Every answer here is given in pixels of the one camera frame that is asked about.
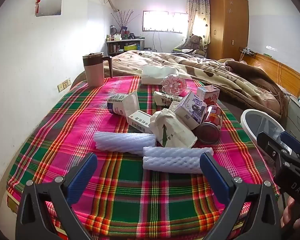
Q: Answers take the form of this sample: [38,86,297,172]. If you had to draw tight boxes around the wall power outlet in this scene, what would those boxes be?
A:
[57,78,72,92]

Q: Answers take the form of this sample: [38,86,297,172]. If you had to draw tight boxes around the wooden headboard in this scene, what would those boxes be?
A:
[239,46,300,98]

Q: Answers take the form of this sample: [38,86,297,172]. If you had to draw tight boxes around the brown patterned blanket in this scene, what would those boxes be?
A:
[104,50,290,123]

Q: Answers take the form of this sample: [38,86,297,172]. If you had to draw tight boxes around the red and white milk carton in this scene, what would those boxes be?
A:
[196,85,220,105]

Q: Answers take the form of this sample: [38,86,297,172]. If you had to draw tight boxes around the red drink can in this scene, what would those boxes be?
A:
[196,105,224,144]

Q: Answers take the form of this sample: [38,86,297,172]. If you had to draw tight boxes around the paper cup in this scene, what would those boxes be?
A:
[149,109,197,148]

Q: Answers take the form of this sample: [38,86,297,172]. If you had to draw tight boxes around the white foam net sleeve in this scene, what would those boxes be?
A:
[142,146,214,174]
[93,131,157,153]

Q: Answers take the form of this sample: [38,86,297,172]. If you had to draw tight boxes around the square wall mirror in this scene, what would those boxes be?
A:
[36,0,63,17]

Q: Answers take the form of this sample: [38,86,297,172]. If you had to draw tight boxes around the white tissue pack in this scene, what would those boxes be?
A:
[141,65,178,85]

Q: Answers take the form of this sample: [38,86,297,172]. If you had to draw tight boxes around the plaid bed sheet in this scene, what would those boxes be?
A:
[6,76,280,240]

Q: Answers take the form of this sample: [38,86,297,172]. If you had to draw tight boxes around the brown teddy bear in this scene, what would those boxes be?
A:
[184,34,205,55]

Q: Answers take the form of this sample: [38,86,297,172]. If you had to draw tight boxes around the white medicine box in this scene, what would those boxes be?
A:
[122,91,154,133]

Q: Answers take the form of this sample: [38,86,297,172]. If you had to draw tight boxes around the window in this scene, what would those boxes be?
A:
[142,10,188,33]

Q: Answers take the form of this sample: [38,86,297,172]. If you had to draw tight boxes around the floral curtain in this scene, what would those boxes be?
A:
[186,0,212,45]

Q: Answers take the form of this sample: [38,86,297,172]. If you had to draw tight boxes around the person's right hand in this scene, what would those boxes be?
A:
[281,196,300,228]

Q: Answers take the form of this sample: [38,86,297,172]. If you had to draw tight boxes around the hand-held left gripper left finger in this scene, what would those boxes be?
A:
[16,152,98,240]

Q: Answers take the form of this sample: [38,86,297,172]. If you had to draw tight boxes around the purple and white milk carton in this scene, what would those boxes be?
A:
[174,91,207,130]

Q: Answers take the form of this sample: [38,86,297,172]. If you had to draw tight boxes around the white carton with brown print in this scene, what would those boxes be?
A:
[153,91,184,109]

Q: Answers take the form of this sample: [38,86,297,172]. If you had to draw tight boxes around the green pillow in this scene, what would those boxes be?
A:
[172,44,190,54]

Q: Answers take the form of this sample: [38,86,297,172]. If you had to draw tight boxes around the white trash bin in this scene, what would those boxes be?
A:
[241,109,288,157]

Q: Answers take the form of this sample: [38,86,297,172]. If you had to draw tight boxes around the cluttered shelf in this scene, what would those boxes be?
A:
[106,32,145,54]

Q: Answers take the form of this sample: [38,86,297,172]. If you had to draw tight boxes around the pink jug with brown lid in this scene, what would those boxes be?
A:
[82,52,113,88]

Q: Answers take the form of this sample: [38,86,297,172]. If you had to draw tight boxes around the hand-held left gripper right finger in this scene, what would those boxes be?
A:
[199,152,282,240]

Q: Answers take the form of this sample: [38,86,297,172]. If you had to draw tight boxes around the grey drawer cabinet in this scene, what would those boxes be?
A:
[286,96,300,137]

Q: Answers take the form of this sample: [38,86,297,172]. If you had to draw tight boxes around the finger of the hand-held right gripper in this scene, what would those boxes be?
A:
[280,131,300,167]
[256,131,285,178]

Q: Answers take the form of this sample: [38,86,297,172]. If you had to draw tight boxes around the clear bin liner bag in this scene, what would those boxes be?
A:
[247,111,285,140]

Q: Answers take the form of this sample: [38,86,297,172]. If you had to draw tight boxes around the dried branches in vase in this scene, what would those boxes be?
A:
[111,9,140,34]

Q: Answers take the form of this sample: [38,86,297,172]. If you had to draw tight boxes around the blue and white milk carton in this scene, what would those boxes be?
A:
[107,93,130,115]

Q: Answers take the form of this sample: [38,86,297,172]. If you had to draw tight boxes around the wooden wardrobe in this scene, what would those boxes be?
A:
[206,0,249,62]

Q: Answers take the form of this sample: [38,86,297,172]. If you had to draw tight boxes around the clear plastic bottle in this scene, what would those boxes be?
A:
[162,75,188,97]

